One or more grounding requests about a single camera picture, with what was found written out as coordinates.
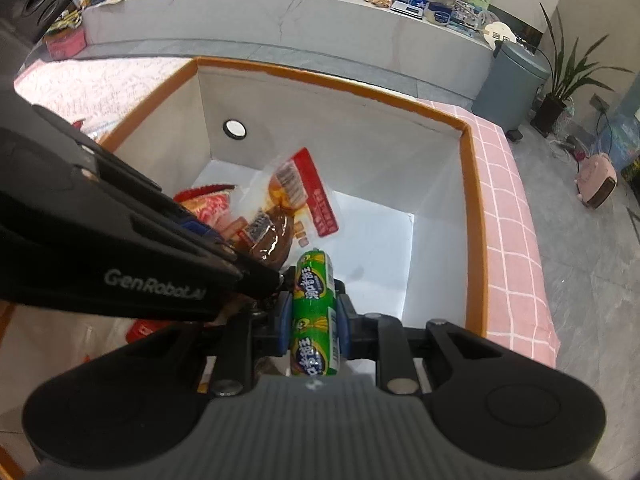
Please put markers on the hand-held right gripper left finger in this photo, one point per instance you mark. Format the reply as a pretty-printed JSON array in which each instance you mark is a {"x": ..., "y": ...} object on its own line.
[{"x": 285, "y": 325}]

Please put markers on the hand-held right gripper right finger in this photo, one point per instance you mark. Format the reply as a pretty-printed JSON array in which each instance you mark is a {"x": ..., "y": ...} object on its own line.
[{"x": 345, "y": 327}]

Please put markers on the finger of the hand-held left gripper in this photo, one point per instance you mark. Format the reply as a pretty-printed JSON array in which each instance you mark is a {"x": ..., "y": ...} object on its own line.
[{"x": 197, "y": 227}]

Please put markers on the red cartoon snack packet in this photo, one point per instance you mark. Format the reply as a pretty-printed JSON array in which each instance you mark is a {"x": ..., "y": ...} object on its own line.
[{"x": 210, "y": 205}]

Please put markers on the green sausage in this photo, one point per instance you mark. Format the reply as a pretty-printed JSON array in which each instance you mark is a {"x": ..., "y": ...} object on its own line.
[{"x": 312, "y": 310}]

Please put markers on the braised duck leg packet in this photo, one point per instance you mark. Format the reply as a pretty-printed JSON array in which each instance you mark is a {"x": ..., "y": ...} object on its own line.
[
  {"x": 320, "y": 205},
  {"x": 272, "y": 245}
]

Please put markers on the red yellow stick snack packet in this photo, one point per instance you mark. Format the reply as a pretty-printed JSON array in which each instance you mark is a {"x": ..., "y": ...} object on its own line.
[{"x": 147, "y": 332}]

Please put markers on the orange storage box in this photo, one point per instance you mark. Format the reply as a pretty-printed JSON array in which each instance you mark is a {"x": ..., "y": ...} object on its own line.
[{"x": 350, "y": 150}]

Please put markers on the white lace tablecloth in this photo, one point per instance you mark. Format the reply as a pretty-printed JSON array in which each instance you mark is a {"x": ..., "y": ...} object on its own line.
[{"x": 100, "y": 85}]

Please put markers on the pink checked tablecloth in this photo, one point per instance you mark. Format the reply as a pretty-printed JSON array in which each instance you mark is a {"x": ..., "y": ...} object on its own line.
[{"x": 510, "y": 240}]

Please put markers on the pink box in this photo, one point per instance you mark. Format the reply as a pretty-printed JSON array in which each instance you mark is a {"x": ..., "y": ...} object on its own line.
[{"x": 65, "y": 45}]

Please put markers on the white curved counter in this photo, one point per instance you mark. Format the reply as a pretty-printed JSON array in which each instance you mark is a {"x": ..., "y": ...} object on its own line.
[{"x": 300, "y": 25}]

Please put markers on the yellow green snack packets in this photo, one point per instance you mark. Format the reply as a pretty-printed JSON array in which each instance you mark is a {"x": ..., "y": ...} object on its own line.
[{"x": 65, "y": 20}]

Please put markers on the white power strip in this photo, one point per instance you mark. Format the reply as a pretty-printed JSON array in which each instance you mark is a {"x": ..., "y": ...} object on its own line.
[{"x": 567, "y": 145}]

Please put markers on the pink space heater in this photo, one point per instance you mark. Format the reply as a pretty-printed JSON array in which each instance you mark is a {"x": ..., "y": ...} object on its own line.
[{"x": 595, "y": 180}]

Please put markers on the grey trash can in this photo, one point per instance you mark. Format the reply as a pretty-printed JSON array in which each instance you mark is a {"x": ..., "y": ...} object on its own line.
[{"x": 510, "y": 85}]

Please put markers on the potted plant with black pot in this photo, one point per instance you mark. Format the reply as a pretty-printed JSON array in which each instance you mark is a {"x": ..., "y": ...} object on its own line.
[{"x": 550, "y": 110}]

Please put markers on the white kitchen scale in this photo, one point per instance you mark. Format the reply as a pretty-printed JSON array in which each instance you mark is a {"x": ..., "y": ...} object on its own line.
[{"x": 407, "y": 7}]

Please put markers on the blue white tub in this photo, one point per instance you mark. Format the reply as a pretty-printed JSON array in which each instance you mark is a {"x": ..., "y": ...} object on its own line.
[{"x": 440, "y": 14}]

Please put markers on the clear plastic bag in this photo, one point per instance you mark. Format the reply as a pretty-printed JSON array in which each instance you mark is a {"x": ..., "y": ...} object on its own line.
[{"x": 470, "y": 17}]

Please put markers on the large blue water bottle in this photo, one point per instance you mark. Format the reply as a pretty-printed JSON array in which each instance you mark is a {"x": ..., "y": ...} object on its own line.
[{"x": 622, "y": 140}]

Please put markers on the wall socket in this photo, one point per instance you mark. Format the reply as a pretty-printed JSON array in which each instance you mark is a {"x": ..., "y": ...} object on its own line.
[{"x": 599, "y": 102}]

